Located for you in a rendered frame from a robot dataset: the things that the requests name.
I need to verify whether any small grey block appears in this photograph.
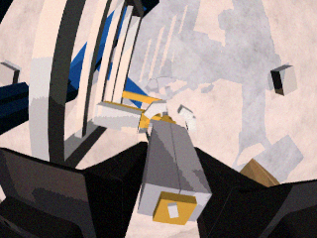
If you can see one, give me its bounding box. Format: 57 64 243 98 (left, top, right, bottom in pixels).
0 62 20 86

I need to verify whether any blue rectangular frame with grey horizontal bars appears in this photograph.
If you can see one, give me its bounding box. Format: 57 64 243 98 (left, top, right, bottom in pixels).
0 0 213 226

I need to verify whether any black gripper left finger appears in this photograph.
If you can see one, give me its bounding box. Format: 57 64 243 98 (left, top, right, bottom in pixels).
0 142 147 238

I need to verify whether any dark grey box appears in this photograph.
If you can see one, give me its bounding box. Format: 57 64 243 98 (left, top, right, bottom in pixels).
270 64 298 96

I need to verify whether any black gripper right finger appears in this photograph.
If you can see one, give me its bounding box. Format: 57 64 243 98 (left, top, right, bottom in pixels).
194 147 317 238

